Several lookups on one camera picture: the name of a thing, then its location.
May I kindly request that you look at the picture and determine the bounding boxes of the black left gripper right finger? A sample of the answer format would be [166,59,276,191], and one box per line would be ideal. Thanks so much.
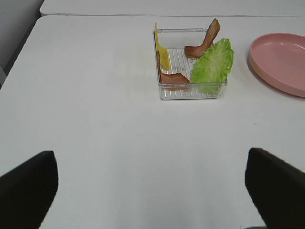
[245,148,305,229]

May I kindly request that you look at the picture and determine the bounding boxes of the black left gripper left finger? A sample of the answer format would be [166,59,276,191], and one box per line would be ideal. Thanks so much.
[0,151,59,229]

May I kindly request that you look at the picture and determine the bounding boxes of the green lettuce leaf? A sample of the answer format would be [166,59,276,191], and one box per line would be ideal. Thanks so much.
[191,38,234,94]

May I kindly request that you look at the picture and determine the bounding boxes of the bacon strip front curved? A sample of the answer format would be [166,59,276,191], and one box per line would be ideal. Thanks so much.
[156,52,191,84]

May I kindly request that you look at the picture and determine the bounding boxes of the yellow cheese slice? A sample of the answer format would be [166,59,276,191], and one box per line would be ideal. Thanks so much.
[154,23,171,70]

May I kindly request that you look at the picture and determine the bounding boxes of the pink round plate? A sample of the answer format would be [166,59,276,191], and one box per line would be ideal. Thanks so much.
[248,33,305,97]

